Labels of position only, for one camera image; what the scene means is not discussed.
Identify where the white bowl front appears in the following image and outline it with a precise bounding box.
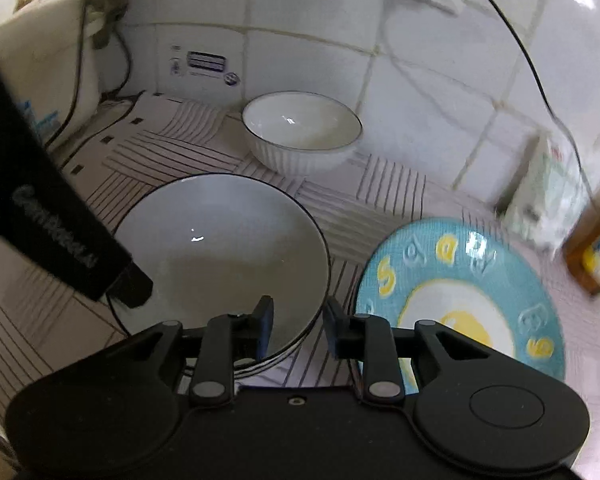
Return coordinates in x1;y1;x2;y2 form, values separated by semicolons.
107;174;332;378

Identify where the white bowl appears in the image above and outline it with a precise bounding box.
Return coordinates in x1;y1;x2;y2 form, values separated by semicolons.
107;174;332;378
242;91;363;177

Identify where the blue fried egg plate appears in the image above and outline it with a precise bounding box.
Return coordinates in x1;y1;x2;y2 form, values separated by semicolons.
355;218;566;380

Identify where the white bowl back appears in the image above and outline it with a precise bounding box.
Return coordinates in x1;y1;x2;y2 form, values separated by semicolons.
242;91;363;177

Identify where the white rice cooker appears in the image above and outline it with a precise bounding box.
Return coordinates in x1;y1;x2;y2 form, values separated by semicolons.
0;0;133;151

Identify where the warning label sticker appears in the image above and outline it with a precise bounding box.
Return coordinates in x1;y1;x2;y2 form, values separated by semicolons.
169;44;242;87

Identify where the white salt bag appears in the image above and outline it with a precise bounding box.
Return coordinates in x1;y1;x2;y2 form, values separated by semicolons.
502;132;590;254

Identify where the yellow label cooking wine bottle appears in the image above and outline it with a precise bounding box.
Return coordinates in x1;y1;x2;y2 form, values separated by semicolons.
564;210;600;297

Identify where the black power cable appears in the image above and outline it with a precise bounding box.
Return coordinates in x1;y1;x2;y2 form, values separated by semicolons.
450;0;600;241

